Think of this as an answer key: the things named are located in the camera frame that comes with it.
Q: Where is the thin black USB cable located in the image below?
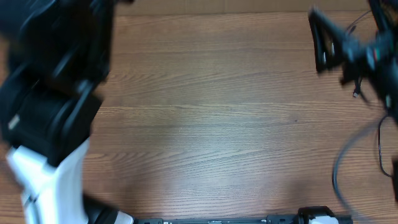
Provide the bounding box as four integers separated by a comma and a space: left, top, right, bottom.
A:
345, 11, 373, 35

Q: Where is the black cable with USB-A plug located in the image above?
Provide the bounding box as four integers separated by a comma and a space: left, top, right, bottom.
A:
352, 76, 369, 103

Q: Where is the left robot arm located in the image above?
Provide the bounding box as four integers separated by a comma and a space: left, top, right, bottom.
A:
1, 0, 134, 224

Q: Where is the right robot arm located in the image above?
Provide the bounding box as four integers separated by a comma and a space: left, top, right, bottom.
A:
308, 0, 397, 119

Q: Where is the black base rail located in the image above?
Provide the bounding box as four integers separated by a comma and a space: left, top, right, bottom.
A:
133, 215, 310, 224

